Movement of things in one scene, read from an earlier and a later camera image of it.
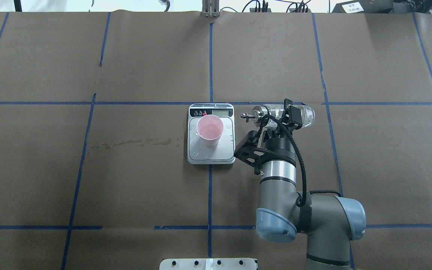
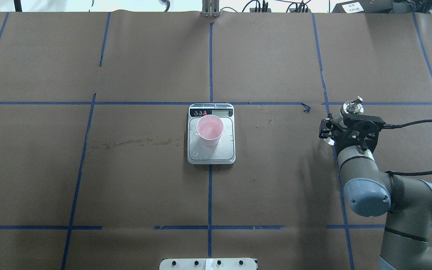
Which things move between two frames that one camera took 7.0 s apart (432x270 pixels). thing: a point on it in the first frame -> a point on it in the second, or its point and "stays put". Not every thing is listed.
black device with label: x=364 y=6 stays put
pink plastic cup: x=209 y=128 stays put
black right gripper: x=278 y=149 -> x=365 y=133
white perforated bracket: x=208 y=264 stays put
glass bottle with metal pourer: x=259 y=113 -> x=348 y=108
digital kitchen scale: x=224 y=152 stays put
